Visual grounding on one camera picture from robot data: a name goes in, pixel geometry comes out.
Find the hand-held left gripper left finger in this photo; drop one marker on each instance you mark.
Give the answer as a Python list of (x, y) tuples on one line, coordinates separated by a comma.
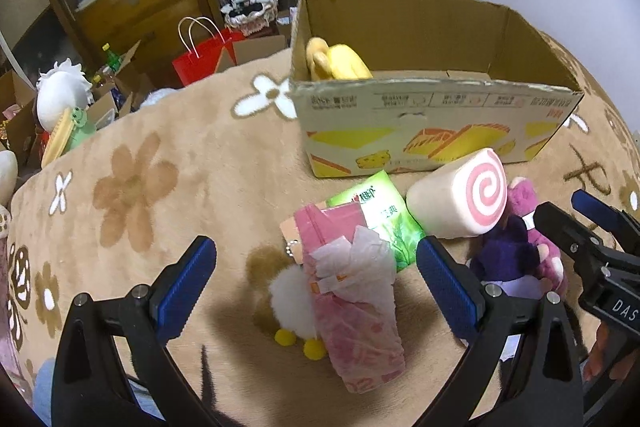
[(187, 287)]

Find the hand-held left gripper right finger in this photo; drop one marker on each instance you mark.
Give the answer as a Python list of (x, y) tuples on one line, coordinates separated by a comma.
[(445, 287)]

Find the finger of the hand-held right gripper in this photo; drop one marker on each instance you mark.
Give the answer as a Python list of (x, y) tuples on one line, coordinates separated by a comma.
[(565, 229), (592, 209)]

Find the pink plush bear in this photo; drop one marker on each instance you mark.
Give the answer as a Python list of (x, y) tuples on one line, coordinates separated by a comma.
[(522, 202)]

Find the purple plush toy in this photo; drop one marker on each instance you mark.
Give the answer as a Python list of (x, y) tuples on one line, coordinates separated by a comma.
[(505, 252)]

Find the pink swirl roll plush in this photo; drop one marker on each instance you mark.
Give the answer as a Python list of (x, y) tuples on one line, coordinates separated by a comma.
[(450, 202)]

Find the pink tissue pack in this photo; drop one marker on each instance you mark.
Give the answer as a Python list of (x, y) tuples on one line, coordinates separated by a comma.
[(360, 332)]

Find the green tissue pack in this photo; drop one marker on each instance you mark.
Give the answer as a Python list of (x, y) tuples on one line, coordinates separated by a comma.
[(385, 202)]

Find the printed cardboard box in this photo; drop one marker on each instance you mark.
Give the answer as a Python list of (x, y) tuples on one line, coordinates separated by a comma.
[(425, 122)]

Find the person's right hand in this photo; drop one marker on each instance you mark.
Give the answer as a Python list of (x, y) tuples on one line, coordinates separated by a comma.
[(595, 357)]

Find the green and yellow plush toy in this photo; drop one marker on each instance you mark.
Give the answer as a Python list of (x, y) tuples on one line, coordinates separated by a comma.
[(75, 132)]

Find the open cardboard box with bottles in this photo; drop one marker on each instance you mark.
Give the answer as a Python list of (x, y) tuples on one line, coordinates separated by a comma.
[(122, 97)]

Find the cream plush toy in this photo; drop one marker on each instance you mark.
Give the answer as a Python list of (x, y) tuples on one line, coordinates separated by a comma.
[(6, 177)]

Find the white-haired plush doll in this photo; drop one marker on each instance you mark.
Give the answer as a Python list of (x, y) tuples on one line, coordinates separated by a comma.
[(60, 97)]

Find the red paper bag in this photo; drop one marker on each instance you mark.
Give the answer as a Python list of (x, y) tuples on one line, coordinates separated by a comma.
[(200, 57)]

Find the brown cardboard box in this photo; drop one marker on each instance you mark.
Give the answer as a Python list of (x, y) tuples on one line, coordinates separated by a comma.
[(20, 117)]

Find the green glass bottle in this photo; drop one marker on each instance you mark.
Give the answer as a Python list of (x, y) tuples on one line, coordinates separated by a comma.
[(112, 59)]

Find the lace-trimmed basket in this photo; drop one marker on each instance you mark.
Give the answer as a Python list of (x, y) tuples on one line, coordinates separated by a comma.
[(250, 22)]

